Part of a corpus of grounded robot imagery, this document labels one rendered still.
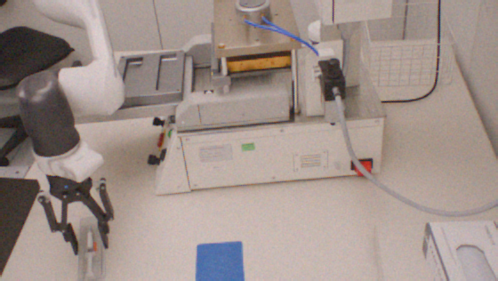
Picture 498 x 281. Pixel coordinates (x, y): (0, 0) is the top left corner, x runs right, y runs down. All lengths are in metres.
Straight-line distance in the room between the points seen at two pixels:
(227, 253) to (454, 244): 0.44
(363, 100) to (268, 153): 0.24
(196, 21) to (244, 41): 1.69
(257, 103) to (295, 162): 0.18
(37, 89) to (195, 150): 0.42
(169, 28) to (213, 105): 1.73
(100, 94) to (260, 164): 0.43
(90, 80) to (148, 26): 1.88
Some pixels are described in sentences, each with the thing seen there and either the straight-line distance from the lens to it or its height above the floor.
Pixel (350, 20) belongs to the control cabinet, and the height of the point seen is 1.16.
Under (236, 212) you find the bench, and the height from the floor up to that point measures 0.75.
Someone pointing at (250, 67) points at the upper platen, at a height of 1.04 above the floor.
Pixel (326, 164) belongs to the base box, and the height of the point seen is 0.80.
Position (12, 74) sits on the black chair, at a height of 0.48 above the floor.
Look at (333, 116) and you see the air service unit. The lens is 1.16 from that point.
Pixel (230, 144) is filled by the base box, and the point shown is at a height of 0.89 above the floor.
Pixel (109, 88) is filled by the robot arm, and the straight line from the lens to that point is 1.09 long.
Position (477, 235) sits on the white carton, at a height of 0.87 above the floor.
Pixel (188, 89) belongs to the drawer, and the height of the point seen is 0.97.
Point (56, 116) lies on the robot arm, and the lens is 1.04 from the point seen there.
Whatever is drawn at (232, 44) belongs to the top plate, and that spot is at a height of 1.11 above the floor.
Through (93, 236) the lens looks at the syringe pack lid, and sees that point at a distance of 1.31.
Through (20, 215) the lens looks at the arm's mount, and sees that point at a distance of 1.42.
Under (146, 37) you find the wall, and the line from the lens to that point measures 3.00.
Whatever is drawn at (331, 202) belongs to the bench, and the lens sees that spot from 1.33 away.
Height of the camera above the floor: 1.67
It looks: 35 degrees down
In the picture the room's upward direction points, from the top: 8 degrees counter-clockwise
